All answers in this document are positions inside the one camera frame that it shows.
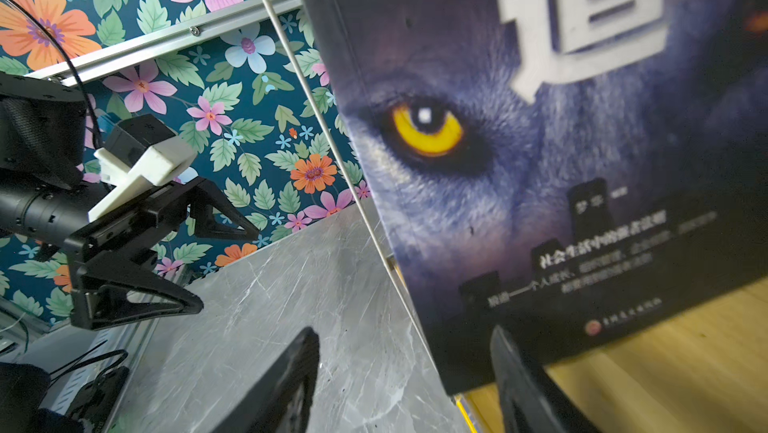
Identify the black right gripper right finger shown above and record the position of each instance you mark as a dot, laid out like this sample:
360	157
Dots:
530	401

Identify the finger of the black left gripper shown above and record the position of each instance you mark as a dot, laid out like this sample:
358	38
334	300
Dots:
215	216
109	290

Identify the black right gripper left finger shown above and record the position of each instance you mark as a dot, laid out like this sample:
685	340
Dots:
282	398

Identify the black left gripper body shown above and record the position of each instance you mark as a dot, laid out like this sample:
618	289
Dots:
127	233

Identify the black wolf cover book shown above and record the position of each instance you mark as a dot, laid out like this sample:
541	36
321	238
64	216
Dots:
540	163

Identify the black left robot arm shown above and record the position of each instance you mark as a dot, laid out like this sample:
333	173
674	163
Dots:
43	127

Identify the white wooden two-tier shelf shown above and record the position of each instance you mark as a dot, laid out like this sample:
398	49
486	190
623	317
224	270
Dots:
600	373

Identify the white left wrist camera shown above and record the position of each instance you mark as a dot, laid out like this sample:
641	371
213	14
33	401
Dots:
140	153

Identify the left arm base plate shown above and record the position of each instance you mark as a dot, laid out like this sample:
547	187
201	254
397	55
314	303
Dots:
96	400

